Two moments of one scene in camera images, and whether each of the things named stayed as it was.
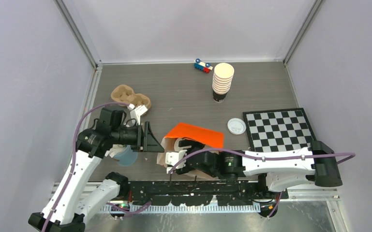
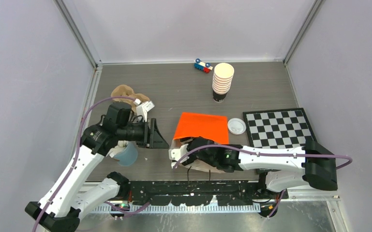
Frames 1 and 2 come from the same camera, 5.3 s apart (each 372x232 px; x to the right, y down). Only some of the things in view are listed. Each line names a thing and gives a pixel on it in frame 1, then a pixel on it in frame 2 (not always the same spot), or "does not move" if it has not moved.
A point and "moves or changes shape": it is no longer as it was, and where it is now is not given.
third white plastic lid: [236, 126] does not move
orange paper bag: [210, 138] moves or changes shape
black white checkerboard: [278, 130] does not move
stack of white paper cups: [223, 75] does not move
